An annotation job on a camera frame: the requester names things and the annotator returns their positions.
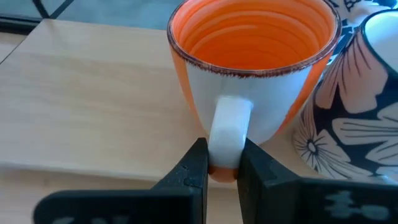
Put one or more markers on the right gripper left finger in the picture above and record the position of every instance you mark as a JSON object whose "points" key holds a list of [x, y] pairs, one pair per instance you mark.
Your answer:
{"points": [[186, 199]]}

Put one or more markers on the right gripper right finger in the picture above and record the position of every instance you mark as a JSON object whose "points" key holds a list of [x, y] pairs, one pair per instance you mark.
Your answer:
{"points": [[273, 199]]}

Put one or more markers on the navy white floral mug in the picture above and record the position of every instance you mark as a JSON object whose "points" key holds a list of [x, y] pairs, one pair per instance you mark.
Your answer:
{"points": [[354, 124]]}

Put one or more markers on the cream mug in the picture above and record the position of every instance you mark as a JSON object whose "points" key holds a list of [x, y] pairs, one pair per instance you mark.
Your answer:
{"points": [[357, 12]]}

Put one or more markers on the black aluminium table frame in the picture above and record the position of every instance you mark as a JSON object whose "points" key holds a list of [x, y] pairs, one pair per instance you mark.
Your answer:
{"points": [[18, 25]]}

